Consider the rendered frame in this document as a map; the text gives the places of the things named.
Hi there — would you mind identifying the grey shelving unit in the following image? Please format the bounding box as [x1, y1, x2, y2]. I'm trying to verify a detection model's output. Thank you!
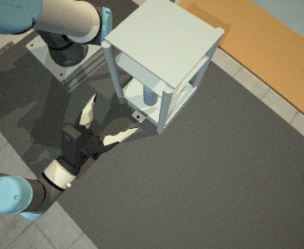
[101, 0, 225, 134]

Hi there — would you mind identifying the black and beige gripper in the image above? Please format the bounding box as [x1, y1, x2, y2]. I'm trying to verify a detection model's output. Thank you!
[56, 94, 138, 176]

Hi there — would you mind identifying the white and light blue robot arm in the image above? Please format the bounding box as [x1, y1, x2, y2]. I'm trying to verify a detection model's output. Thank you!
[0, 0, 112, 221]

